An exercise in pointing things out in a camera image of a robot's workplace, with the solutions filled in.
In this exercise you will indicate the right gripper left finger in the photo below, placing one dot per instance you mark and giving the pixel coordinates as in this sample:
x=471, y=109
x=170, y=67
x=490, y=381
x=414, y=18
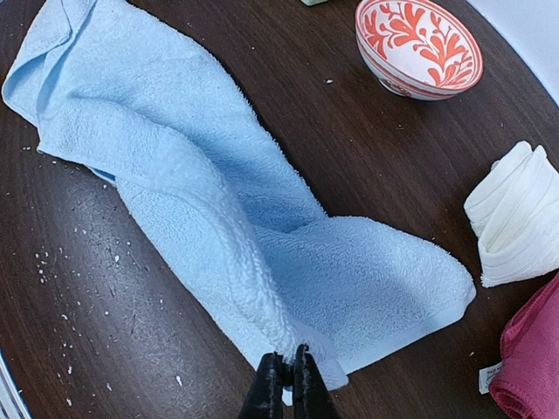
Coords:
x=264, y=399

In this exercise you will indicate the light blue towel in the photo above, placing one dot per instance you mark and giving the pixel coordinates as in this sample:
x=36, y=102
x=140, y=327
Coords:
x=148, y=109

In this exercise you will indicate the red patterned white bowl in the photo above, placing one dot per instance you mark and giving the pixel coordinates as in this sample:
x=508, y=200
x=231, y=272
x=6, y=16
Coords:
x=417, y=49

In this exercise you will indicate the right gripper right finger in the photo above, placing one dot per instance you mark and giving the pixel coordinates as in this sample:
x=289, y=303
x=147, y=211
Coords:
x=311, y=399

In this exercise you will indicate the white folded towel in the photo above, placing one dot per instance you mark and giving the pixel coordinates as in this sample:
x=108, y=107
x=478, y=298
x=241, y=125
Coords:
x=513, y=212

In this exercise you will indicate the green plastic basket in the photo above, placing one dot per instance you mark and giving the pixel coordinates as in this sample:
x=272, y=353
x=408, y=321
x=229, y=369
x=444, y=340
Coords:
x=311, y=3

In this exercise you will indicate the pink towel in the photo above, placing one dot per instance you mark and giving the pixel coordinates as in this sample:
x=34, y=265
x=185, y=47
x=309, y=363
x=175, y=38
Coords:
x=524, y=384

